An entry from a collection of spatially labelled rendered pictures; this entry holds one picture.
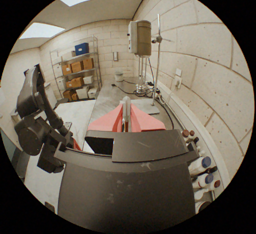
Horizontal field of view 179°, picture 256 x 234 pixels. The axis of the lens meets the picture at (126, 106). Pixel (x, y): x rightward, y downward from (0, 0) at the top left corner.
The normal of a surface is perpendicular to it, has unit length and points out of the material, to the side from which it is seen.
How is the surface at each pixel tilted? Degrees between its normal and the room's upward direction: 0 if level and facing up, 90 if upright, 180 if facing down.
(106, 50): 90
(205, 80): 90
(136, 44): 90
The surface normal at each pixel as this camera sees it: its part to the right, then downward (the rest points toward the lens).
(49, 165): 0.54, 0.20
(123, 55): 0.10, 0.59
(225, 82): -0.99, 0.07
